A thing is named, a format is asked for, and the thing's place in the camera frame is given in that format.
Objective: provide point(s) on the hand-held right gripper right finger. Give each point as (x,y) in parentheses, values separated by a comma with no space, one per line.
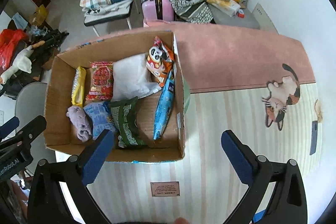
(236,158)

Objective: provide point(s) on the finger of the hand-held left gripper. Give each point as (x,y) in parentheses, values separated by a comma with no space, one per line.
(32,129)
(10,126)

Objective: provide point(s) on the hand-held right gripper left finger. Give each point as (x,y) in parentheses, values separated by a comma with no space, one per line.
(97,158)

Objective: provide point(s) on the purple sock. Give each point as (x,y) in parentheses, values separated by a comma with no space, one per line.
(80,121)

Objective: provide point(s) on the light blue tissue packet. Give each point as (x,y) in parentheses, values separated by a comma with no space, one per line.
(98,116)

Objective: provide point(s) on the green snack packet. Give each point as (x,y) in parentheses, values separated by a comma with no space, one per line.
(126,119)

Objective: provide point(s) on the silver yellow snack packet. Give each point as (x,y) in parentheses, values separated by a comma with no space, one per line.
(78,86)

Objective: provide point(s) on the red snack packet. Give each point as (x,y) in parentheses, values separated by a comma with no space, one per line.
(101,81)

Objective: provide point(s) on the long blue snack packet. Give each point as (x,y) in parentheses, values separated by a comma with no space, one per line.
(164,108)

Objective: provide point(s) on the white pillow packet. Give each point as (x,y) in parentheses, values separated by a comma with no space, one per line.
(130,77)

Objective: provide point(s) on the orange panda snack packet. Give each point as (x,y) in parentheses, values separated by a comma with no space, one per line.
(157,61)

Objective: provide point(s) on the person's left forearm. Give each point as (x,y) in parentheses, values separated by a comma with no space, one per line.
(18,191)

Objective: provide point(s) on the grey shell chair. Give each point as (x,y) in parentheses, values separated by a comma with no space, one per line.
(29,100)

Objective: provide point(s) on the white goose plush toy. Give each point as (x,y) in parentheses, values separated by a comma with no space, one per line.
(22,62)

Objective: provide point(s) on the red plastic bag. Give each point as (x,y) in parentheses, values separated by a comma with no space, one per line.
(8,48)

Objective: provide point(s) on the grey smartphone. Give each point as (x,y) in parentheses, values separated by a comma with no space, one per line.
(313,137)

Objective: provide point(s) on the brown crumpled scrap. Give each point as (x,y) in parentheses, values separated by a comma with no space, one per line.
(318,108)

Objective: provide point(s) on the pink striped cat table mat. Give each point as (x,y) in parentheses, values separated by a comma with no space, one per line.
(223,61)

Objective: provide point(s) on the light blue cloth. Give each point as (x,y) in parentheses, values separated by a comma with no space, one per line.
(19,19)

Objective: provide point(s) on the yellowish cardboard box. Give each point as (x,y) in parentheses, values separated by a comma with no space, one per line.
(39,15)

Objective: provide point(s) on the white flat panel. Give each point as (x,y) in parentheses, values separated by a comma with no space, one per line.
(265,18)

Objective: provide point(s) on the small red box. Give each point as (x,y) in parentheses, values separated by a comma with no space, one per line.
(241,14)

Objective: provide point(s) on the black white patterned bag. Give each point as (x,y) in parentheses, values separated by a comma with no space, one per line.
(191,12)

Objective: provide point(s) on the yellow plastic bag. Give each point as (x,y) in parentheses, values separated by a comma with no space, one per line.
(223,5)

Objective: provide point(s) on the pink suitcase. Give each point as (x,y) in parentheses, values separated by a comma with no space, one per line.
(165,3)

